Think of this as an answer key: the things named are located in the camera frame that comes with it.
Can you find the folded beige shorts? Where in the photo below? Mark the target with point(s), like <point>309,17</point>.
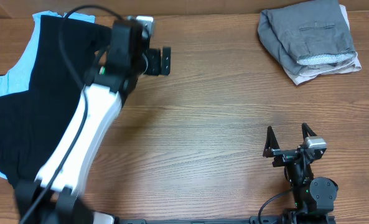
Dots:
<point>347,66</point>

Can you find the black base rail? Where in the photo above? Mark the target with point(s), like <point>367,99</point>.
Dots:
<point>199,221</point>

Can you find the grey shorts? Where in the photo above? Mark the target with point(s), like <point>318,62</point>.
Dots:
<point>308,34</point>

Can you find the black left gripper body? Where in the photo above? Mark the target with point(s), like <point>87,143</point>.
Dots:
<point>154,66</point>

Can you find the black garment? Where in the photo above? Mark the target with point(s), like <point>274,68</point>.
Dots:
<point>32,122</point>

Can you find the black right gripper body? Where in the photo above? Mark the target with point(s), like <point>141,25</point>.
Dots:
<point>284,157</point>

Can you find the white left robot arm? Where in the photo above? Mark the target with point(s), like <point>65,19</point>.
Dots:
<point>56,194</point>

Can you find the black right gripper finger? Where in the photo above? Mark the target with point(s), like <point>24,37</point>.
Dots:
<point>306,131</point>
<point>271,141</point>

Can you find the light blue shirt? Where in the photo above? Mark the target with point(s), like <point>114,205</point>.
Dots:
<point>17,78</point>

